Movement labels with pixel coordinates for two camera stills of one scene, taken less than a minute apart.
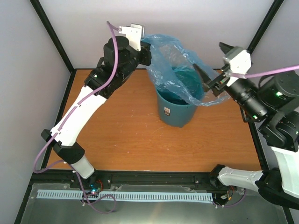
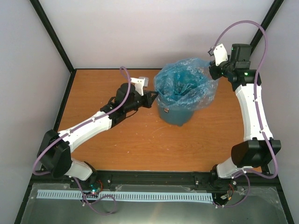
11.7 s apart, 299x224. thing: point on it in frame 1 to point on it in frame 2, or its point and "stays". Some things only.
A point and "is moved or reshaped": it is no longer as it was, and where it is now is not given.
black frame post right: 268,19 stays
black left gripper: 146,47 to 149,100
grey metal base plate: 234,206 stays
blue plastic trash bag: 170,64 is moved or reshaped
